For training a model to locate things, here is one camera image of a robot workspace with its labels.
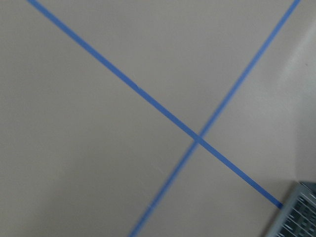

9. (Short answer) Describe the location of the grey laptop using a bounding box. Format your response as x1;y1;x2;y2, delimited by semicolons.
265;181;316;237

